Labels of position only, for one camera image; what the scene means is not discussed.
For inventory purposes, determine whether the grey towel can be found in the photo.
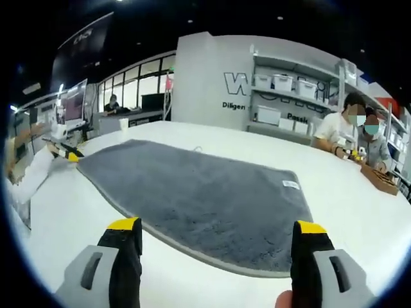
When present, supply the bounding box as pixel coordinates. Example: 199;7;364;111
76;139;314;278

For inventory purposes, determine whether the person's right hand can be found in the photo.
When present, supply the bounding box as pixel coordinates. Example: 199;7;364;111
275;290;293;308

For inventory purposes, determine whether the large display screen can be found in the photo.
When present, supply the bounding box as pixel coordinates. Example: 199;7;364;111
60;78;89;125

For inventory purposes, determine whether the grey reception counter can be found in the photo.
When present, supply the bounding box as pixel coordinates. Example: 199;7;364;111
98;114;129;133

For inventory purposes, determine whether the black monitor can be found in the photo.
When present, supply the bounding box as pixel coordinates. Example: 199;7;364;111
141;92;168;110

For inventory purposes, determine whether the black hanging banner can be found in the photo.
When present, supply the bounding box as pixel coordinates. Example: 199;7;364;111
52;12;116;81

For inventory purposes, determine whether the wooden tray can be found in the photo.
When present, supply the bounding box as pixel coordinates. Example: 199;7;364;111
360;163;400;196

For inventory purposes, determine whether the grey metal shelf rack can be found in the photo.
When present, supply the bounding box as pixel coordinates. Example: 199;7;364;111
246;47;358;142
385;102;411;194

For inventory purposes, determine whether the large white storage box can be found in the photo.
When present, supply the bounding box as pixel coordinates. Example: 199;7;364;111
256;105;282;126

